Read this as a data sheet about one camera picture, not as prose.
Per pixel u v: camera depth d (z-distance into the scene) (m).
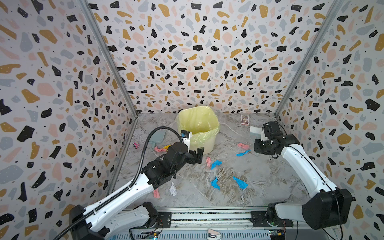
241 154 0.98
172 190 0.83
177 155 0.50
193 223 0.73
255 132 0.85
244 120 1.17
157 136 1.04
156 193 0.81
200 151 0.63
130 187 0.44
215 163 0.94
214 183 0.85
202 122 0.97
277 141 0.57
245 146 1.01
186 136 0.60
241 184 0.86
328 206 0.40
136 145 1.00
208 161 0.94
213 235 0.69
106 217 0.40
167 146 0.51
